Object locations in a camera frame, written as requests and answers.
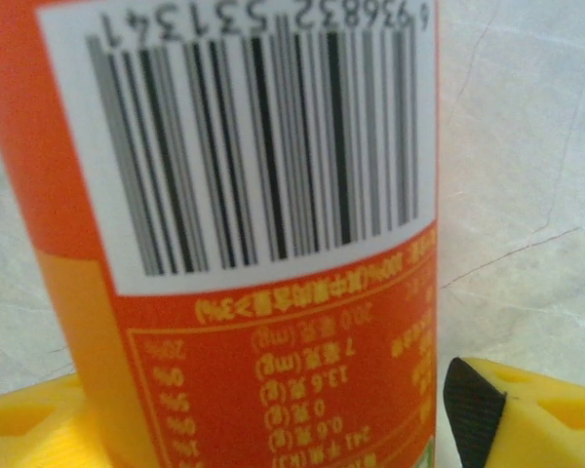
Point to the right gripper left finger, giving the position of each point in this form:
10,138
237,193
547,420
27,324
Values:
24,429

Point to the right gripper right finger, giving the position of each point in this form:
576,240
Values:
541,424

